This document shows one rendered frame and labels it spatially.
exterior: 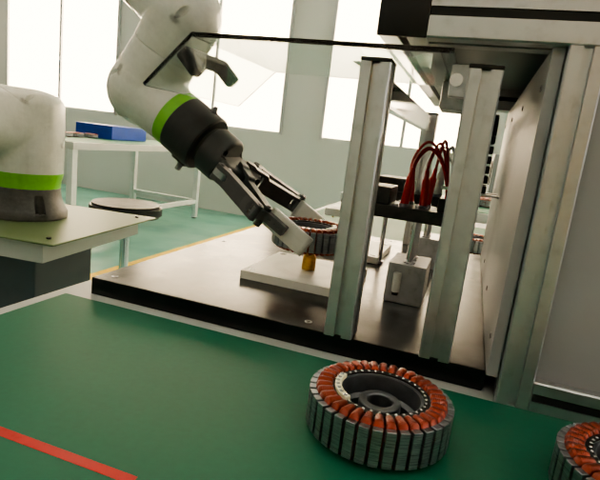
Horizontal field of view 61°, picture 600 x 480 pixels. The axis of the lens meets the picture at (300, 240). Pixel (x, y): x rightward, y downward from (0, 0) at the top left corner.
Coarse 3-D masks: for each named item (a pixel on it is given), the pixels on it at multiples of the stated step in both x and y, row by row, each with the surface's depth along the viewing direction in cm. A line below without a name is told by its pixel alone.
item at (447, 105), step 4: (444, 84) 63; (448, 84) 63; (444, 88) 63; (448, 88) 63; (444, 92) 64; (444, 96) 64; (440, 100) 64; (444, 100) 64; (448, 100) 64; (452, 100) 63; (440, 104) 64; (444, 104) 64; (448, 104) 64; (452, 104) 63; (456, 104) 63; (460, 104) 63; (440, 108) 64; (444, 108) 64; (448, 108) 64; (452, 108) 64; (456, 108) 63; (460, 108) 63; (448, 112) 69; (452, 112) 68; (456, 112) 67; (460, 112) 67
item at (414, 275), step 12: (396, 264) 68; (408, 264) 68; (420, 264) 68; (408, 276) 67; (420, 276) 67; (408, 288) 68; (420, 288) 67; (396, 300) 68; (408, 300) 68; (420, 300) 67
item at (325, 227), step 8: (296, 224) 77; (304, 224) 78; (312, 224) 78; (320, 224) 78; (328, 224) 77; (336, 224) 77; (312, 232) 70; (320, 232) 70; (328, 232) 71; (336, 232) 71; (272, 240) 74; (280, 240) 71; (320, 240) 70; (328, 240) 70; (288, 248) 71; (312, 248) 70; (320, 248) 70; (328, 248) 71
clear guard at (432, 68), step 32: (192, 32) 54; (160, 64) 56; (192, 64) 59; (224, 64) 64; (256, 64) 70; (288, 64) 66; (320, 64) 62; (352, 64) 59; (416, 64) 54; (448, 64) 52; (224, 96) 72
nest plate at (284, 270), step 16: (272, 256) 81; (288, 256) 82; (240, 272) 71; (256, 272) 70; (272, 272) 71; (288, 272) 72; (304, 272) 73; (320, 272) 74; (288, 288) 69; (304, 288) 68; (320, 288) 67
